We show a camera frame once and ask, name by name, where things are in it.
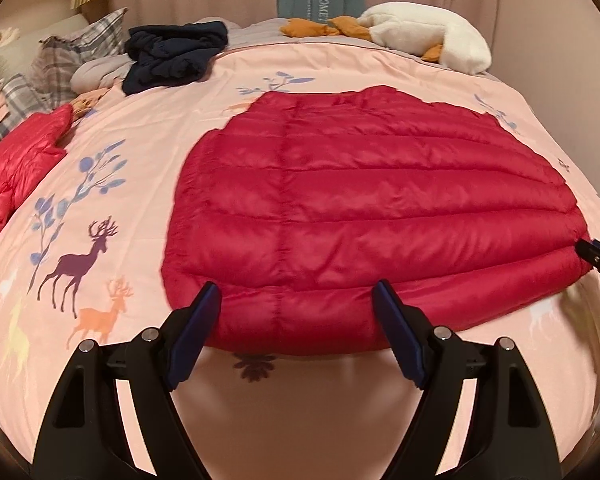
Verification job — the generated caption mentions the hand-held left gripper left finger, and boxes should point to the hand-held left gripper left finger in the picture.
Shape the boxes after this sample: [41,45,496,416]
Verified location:
[32,281,224,480]

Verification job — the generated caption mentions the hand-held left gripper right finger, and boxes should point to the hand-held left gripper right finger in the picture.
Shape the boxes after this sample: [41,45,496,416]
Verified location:
[371,280,564,480]

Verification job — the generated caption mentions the red down jacket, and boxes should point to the red down jacket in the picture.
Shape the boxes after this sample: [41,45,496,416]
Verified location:
[160,86,597,359]
[0,104,76,257]

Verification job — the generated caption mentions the pink deer printed duvet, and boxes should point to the pink deer printed duvet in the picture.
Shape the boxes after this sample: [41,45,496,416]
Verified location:
[0,35,600,480]

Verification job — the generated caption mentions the white plush goose toy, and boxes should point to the white plush goose toy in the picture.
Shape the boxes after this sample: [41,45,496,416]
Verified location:
[280,2,493,73]

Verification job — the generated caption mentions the light grey garment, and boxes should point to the light grey garment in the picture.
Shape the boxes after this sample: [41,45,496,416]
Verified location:
[70,56,134,94]

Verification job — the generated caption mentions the navy blue garment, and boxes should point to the navy blue garment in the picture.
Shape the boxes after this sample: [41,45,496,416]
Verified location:
[122,21,230,96]

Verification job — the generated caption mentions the grey plaid pillow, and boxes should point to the grey plaid pillow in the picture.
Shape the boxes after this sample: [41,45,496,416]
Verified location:
[0,74,56,157]
[27,7,131,106]

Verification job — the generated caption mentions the grey bed sheet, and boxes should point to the grey bed sheet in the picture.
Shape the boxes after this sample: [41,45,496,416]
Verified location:
[224,18,502,82]

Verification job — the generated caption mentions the cream upholstered headboard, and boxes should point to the cream upholstered headboard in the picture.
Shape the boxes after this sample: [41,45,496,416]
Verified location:
[0,14,90,79]

